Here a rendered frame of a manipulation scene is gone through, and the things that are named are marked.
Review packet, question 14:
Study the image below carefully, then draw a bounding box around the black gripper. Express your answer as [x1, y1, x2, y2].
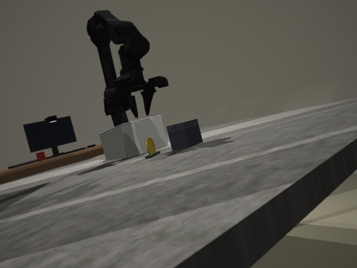
[105, 62, 168, 118]

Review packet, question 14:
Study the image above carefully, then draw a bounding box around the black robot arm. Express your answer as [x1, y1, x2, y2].
[87, 10, 150, 127]

